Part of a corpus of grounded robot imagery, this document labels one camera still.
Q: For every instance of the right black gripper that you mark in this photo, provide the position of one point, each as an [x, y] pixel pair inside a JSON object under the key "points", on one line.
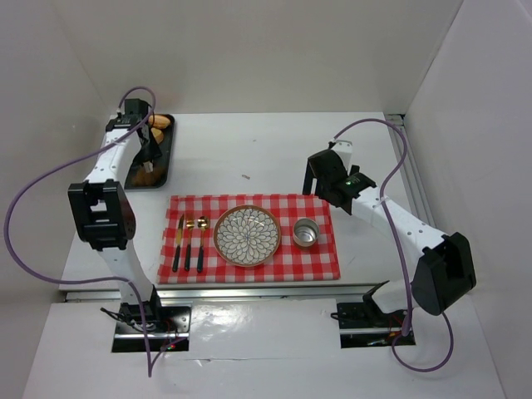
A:
{"points": [[312, 174]]}

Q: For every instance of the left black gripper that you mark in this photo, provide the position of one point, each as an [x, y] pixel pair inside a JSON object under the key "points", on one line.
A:
{"points": [[146, 146]]}

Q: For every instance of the small round muffin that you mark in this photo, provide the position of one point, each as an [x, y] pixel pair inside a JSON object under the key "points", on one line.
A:
{"points": [[157, 167]]}

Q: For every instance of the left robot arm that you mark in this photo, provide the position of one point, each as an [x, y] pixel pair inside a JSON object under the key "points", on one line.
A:
{"points": [[103, 215]]}

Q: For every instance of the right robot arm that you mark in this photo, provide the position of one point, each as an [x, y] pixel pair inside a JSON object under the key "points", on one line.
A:
{"points": [[440, 266]]}

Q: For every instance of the large sliced bread loaf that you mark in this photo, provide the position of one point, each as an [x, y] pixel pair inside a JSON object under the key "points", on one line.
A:
{"points": [[157, 134]]}

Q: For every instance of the black baking tray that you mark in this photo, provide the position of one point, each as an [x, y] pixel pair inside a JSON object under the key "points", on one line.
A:
{"points": [[166, 147]]}

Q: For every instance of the brown croissant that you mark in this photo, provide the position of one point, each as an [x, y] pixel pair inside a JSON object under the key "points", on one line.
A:
{"points": [[144, 178]]}

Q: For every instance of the round orange bun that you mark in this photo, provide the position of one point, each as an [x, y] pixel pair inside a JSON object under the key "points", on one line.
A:
{"points": [[160, 122]]}

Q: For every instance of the metal cup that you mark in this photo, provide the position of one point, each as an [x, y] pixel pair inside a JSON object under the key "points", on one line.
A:
{"points": [[305, 233]]}

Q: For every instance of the floral patterned plate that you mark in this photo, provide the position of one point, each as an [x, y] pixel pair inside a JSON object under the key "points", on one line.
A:
{"points": [[247, 236]]}

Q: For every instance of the red white checkered cloth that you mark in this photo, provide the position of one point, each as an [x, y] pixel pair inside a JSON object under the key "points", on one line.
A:
{"points": [[289, 263]]}

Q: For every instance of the gold fork black handle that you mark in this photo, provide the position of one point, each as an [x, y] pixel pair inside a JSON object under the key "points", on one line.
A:
{"points": [[190, 224]]}

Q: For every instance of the gold spoon black handle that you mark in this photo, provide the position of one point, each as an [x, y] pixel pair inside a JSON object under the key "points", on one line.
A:
{"points": [[203, 224]]}

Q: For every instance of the gold knife black handle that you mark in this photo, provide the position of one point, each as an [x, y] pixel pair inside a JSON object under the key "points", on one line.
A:
{"points": [[178, 239]]}

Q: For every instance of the aluminium rail right side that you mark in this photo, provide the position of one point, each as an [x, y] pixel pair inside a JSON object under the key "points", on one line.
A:
{"points": [[410, 175]]}

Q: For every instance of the aluminium rail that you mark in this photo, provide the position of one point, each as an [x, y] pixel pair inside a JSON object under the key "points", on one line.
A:
{"points": [[290, 291], [410, 175]]}

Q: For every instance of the aluminium rail front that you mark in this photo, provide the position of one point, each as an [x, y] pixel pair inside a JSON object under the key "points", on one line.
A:
{"points": [[290, 291]]}

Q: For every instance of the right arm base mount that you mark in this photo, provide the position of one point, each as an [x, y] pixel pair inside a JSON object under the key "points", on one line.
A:
{"points": [[363, 324]]}

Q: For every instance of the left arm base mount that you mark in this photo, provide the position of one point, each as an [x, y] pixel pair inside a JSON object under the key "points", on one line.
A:
{"points": [[171, 333]]}

